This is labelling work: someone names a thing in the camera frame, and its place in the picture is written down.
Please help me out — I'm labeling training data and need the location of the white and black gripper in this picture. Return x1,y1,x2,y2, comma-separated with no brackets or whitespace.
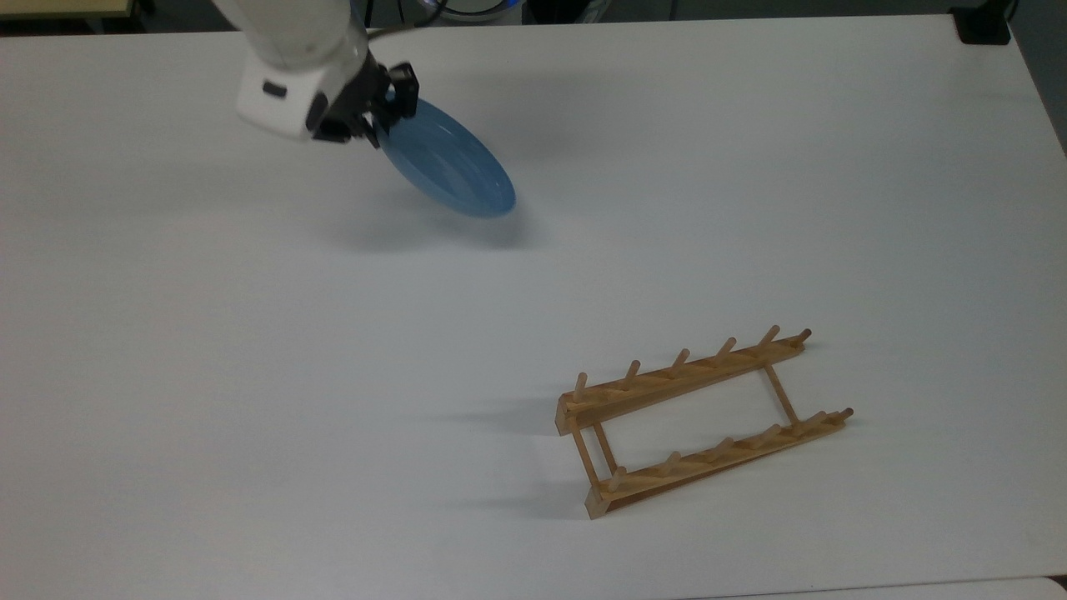
235,52,419,149

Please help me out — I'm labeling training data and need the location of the blue round plate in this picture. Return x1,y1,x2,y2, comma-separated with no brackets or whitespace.
373,97,517,219

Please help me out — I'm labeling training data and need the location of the wooden plate rack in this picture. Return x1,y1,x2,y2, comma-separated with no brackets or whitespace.
554,325,855,520

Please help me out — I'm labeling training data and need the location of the wooden desk edge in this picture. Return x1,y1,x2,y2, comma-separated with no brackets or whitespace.
0,0,136,20

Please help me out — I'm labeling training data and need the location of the black table clamp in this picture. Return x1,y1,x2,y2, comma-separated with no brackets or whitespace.
949,5,1014,46

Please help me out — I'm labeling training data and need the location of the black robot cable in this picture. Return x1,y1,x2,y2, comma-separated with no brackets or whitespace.
365,0,447,41

